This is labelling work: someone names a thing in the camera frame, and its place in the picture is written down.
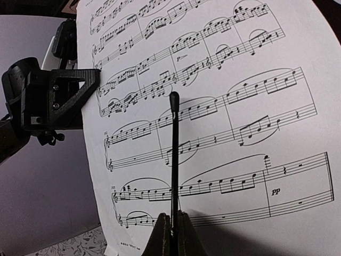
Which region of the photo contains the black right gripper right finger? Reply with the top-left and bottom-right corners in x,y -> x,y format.
178,211 -> 207,256

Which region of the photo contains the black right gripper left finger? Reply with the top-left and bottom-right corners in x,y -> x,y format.
142,213 -> 171,256

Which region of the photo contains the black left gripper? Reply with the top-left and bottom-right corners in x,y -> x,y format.
1,57 -> 101,132

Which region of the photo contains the black music stand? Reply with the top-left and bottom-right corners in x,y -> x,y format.
168,91 -> 184,235

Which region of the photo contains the sheet music booklet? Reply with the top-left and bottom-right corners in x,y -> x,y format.
77,1 -> 340,255

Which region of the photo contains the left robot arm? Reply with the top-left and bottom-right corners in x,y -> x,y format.
1,57 -> 101,162

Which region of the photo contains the floral table mat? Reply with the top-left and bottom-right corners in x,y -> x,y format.
1,225 -> 107,255

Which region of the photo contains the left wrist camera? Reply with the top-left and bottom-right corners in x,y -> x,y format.
41,19 -> 77,71

